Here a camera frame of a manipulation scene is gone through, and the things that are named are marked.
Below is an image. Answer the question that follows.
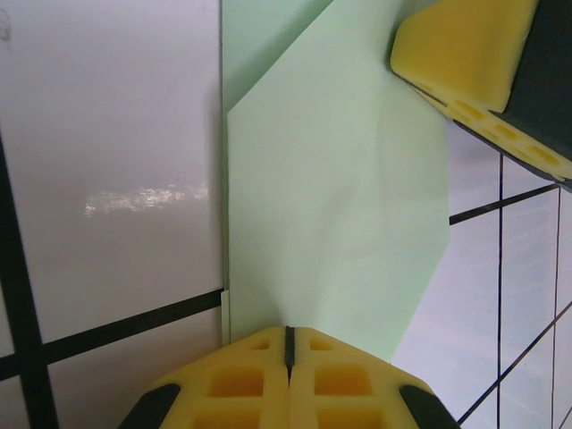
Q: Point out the light green paper sheet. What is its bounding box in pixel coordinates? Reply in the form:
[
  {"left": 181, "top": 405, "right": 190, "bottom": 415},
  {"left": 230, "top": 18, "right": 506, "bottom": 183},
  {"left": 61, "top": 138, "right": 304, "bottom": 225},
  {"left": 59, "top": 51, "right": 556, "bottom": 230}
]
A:
[{"left": 220, "top": 0, "right": 453, "bottom": 366}]

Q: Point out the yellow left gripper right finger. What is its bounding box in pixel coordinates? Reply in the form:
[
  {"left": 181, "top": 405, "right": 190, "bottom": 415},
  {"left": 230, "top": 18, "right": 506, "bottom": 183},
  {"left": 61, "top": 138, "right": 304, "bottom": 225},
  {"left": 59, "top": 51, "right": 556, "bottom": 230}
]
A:
[{"left": 287, "top": 326, "right": 462, "bottom": 429}]

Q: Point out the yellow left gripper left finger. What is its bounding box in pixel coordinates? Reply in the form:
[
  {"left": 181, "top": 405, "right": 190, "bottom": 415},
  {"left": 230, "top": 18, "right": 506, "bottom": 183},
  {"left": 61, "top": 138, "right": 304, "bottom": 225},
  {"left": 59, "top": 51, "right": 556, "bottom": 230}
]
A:
[{"left": 116, "top": 326, "right": 291, "bottom": 429}]

